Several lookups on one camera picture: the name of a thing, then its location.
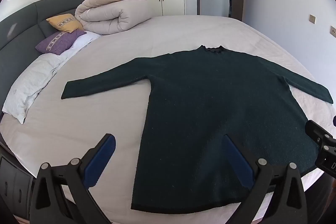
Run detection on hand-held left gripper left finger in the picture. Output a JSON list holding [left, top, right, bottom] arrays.
[[30, 133, 117, 224]]

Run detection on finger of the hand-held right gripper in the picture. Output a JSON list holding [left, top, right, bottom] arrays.
[[305, 120, 336, 147]]

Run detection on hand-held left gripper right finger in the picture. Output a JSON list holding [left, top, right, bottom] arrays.
[[222, 135, 307, 224]]

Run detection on dark green knit sweater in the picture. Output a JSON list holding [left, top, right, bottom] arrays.
[[61, 45, 334, 215]]

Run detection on bed with white sheet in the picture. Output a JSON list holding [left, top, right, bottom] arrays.
[[0, 15, 336, 224]]

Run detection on dark grey nightstand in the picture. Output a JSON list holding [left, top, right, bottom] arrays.
[[0, 152, 35, 215]]

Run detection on white pillow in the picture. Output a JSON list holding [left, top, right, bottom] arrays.
[[2, 53, 69, 124], [56, 31, 103, 56]]

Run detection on purple patterned pillow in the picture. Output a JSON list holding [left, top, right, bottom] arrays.
[[35, 29, 87, 54]]

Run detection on yellow patterned pillow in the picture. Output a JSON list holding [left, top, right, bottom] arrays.
[[46, 13, 85, 33]]

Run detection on rolled beige duvet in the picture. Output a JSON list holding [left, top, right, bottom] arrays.
[[75, 0, 153, 35]]

